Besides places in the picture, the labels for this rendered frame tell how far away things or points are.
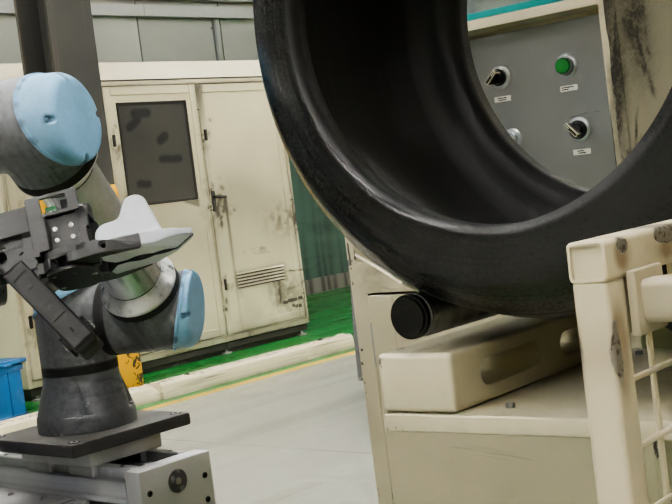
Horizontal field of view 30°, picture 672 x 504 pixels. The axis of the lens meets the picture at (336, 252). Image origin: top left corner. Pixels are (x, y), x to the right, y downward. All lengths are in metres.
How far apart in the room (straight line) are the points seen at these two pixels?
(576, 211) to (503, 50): 1.01
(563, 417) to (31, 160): 0.75
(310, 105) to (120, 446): 0.83
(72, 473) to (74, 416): 0.08
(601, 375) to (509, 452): 1.53
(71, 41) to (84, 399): 5.36
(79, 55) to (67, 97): 5.61
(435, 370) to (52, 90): 0.61
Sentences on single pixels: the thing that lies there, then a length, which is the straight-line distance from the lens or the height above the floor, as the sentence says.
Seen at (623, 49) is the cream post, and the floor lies 1.15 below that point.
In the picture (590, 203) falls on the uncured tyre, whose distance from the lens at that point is 1.05.
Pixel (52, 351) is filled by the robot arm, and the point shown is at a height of 0.84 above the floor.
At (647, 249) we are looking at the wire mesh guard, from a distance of 0.57.
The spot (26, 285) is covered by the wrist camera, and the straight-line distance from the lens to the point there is 1.26.
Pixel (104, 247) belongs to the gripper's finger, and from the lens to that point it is 1.24.
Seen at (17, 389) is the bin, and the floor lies 0.16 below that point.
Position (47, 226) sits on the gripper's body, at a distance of 1.26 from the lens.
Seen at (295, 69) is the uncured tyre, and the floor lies 1.15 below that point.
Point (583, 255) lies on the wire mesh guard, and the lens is 0.54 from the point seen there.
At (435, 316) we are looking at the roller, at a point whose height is 0.90.
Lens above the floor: 1.04
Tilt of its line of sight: 3 degrees down
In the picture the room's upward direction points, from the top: 7 degrees counter-clockwise
